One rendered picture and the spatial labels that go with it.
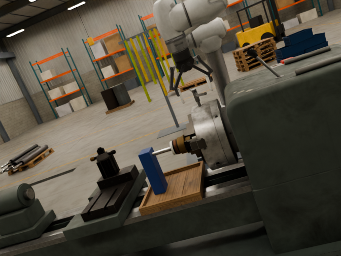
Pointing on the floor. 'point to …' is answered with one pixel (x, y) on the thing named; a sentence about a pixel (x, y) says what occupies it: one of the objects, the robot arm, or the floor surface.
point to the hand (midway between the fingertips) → (196, 94)
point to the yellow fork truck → (243, 36)
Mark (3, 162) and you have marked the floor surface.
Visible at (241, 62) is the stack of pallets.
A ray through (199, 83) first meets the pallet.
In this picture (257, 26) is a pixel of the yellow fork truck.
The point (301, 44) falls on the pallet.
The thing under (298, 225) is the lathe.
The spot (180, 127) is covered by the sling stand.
